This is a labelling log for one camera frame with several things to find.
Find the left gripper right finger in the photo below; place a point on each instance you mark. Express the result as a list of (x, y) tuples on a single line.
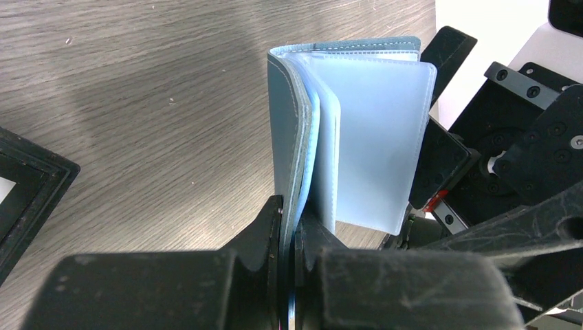
[(342, 288)]

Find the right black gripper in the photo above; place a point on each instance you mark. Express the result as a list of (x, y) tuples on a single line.
[(505, 181)]

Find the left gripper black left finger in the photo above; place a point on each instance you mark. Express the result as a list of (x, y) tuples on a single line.
[(234, 287)]

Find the light blue card holder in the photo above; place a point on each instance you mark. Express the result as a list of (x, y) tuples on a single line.
[(347, 122)]

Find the black white chessboard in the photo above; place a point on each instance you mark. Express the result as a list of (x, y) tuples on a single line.
[(41, 179)]

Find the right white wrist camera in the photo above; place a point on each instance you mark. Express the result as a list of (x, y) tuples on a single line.
[(566, 16)]

